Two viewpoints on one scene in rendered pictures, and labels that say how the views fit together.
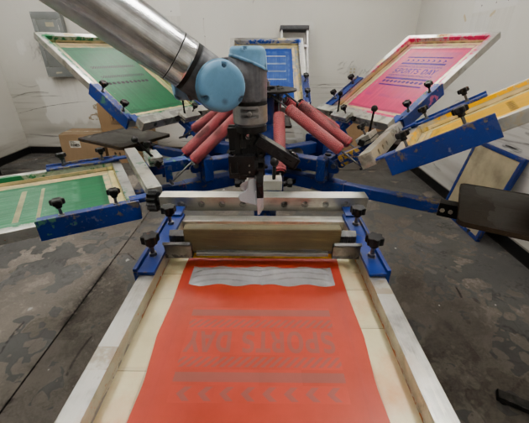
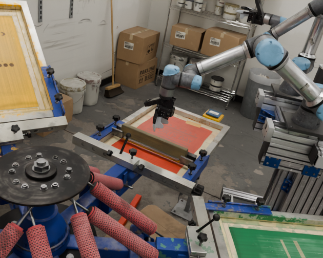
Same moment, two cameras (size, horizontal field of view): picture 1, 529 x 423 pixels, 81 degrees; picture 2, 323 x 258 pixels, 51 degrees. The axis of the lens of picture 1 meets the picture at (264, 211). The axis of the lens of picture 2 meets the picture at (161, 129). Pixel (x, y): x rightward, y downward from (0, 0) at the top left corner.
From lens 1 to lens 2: 2.33 m
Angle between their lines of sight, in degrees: 121
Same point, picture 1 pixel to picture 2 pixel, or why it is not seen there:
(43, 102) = not seen: outside the picture
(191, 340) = (190, 141)
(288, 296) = not seen: hidden behind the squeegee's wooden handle
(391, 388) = (147, 116)
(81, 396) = (219, 136)
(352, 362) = (150, 122)
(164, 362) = (199, 141)
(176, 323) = (194, 147)
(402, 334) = (136, 114)
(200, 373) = (190, 135)
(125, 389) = (209, 141)
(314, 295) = not seen: hidden behind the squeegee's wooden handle
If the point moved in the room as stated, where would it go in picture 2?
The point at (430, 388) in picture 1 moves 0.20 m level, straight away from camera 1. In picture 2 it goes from (143, 109) to (115, 109)
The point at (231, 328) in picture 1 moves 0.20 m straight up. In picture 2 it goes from (177, 139) to (184, 110)
